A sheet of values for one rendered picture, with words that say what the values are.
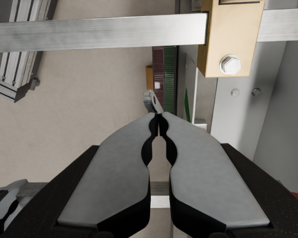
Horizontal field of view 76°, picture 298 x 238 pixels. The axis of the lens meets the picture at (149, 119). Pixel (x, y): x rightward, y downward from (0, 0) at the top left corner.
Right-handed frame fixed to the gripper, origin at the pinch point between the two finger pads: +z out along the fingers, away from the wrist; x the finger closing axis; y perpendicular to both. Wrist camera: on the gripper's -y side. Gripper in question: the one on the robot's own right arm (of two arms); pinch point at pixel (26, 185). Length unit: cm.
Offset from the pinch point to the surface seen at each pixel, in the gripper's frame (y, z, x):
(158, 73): -24.6, 12.4, -16.4
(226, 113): -42.1, 20.6, -3.2
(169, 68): -26.7, 12.4, -17.3
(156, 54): -24.3, 12.4, -20.0
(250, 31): -33.8, -2.6, -24.6
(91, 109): 17, 83, 25
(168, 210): -31, 83, 124
